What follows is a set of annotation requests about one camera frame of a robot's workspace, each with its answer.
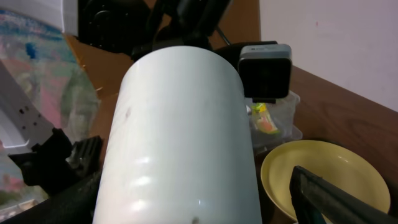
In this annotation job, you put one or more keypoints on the pale green cup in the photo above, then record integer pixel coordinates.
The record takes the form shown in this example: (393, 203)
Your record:
(179, 149)

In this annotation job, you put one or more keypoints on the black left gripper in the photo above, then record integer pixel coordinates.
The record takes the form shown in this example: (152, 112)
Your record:
(133, 28)

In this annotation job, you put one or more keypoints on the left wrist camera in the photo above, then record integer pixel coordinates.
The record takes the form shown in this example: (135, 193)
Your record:
(265, 71)

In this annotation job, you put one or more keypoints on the green snack wrapper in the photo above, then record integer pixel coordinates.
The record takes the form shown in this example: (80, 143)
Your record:
(262, 120)

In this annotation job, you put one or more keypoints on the clear plastic bin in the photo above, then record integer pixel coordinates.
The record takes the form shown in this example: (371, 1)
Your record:
(282, 113)

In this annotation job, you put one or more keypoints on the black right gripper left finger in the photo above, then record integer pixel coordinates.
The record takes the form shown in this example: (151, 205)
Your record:
(74, 205)

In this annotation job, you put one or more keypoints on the yellow plate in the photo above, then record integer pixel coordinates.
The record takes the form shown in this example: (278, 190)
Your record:
(337, 165)

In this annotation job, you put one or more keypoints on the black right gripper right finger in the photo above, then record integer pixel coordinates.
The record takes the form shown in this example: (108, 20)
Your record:
(315, 200)

